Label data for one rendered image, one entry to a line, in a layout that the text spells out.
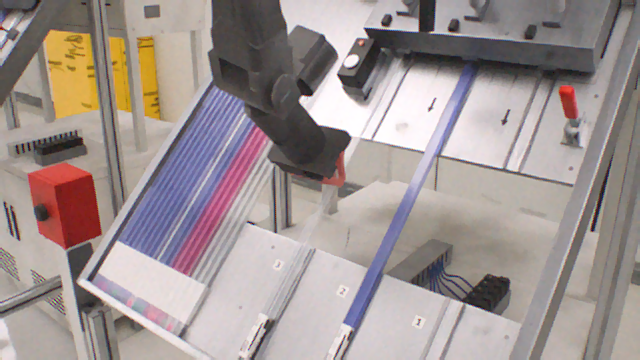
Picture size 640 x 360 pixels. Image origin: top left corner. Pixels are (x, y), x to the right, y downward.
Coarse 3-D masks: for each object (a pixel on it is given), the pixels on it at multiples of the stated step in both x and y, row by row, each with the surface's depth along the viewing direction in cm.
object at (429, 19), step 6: (420, 0) 71; (426, 0) 70; (432, 0) 71; (420, 6) 71; (426, 6) 70; (432, 6) 71; (420, 12) 71; (426, 12) 71; (432, 12) 71; (420, 18) 71; (426, 18) 71; (432, 18) 72; (420, 24) 72; (426, 24) 71; (432, 24) 72; (420, 30) 72; (426, 30) 71; (432, 30) 72
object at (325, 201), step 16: (400, 64) 85; (384, 80) 84; (384, 96) 83; (368, 112) 82; (368, 128) 82; (352, 144) 81; (352, 160) 80; (336, 176) 79; (336, 192) 79; (320, 208) 78; (304, 240) 76; (288, 272) 75; (272, 304) 73
